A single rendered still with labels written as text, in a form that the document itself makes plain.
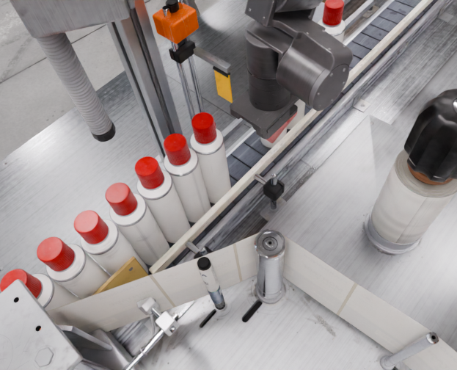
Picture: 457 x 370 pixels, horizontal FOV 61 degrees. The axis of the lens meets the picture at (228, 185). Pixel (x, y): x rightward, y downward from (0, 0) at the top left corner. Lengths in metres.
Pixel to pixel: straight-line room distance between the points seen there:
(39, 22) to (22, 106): 2.08
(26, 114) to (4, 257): 1.61
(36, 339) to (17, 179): 0.59
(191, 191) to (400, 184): 0.30
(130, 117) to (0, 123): 1.57
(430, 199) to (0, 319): 0.50
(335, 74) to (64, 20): 0.27
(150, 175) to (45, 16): 0.23
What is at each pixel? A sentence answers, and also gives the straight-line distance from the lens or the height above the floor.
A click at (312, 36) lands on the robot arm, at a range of 0.45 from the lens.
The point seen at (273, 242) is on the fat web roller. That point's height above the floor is 1.07.
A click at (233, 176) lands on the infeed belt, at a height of 0.88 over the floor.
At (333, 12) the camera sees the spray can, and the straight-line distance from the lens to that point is 0.75.
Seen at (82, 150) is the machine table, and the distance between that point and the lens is 0.94.
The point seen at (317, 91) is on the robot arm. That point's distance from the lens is 0.43.
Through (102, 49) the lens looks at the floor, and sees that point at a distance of 2.62.
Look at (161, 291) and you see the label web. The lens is 0.55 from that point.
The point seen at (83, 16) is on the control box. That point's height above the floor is 1.30.
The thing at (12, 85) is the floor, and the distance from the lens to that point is 2.65.
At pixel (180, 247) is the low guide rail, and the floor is 0.91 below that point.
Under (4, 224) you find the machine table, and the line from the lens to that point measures 0.92.
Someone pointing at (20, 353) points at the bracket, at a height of 1.14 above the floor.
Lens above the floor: 1.50
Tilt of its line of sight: 58 degrees down
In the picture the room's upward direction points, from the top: 10 degrees counter-clockwise
